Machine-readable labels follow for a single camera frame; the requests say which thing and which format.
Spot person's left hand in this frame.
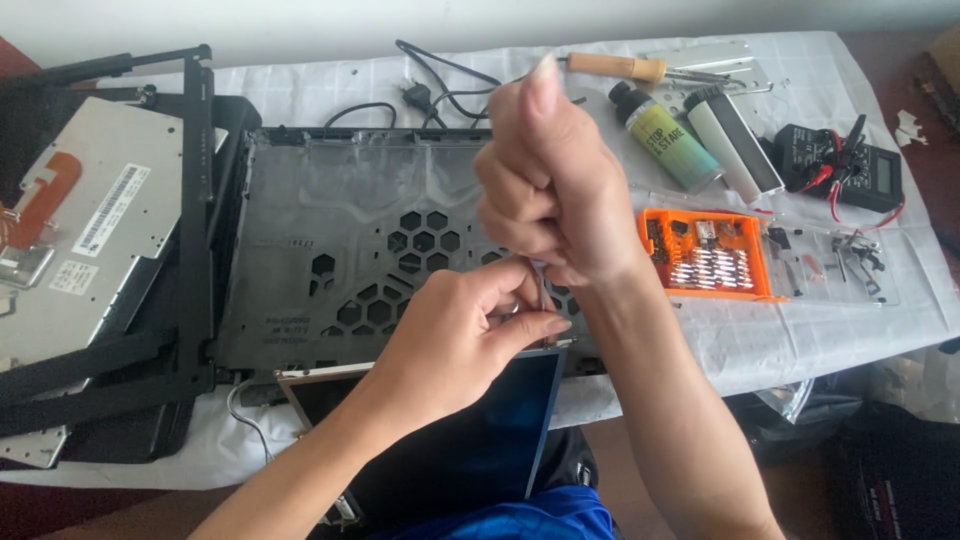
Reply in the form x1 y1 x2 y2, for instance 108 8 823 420
366 255 573 440

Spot person's right hand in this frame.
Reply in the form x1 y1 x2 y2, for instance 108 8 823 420
472 54 655 291

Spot dark laptop screen panel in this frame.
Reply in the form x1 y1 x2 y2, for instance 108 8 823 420
273 343 577 526

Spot green bottle with black cap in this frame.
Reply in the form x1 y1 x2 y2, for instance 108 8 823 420
606 80 726 195

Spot orange screwdriver bit case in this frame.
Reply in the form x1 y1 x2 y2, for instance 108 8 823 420
636 207 790 304

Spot white and black cylinder brush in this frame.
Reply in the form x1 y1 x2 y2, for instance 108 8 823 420
682 84 786 206

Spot grey laptop lid back cover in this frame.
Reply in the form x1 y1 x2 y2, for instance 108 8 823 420
212 126 605 378

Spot person's blue and black shorts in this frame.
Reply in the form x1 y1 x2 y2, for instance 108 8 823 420
307 423 624 540

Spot silver metal soldering stand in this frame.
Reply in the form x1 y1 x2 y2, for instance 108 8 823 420
636 40 775 99

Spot white table cloth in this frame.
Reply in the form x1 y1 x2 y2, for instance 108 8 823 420
0 30 960 492

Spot clear plastic case lid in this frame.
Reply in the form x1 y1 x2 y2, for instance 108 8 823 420
759 223 902 308

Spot red and black probe leads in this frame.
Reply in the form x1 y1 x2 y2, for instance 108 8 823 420
795 114 909 231

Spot black multimeter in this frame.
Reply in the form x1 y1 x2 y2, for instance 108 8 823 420
771 122 906 216

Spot clear plastic bag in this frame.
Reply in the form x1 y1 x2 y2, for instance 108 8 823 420
750 341 960 425

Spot white paper scraps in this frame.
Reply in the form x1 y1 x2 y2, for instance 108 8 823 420
894 109 930 149

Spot silver metal panel with labels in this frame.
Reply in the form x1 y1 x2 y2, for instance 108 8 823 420
0 96 229 372

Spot brown cardboard box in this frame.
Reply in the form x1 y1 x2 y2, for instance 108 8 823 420
909 28 960 138

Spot black bag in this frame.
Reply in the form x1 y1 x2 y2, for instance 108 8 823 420
723 390 960 540

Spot wooden handle soldering iron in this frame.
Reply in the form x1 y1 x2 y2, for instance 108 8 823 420
556 50 775 96

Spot black power cable with plug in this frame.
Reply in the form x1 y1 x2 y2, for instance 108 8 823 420
322 39 590 130

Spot thin white cable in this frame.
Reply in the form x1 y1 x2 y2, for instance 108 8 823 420
225 377 277 465

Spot black screen bezel frame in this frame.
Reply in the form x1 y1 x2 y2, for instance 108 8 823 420
0 43 220 440

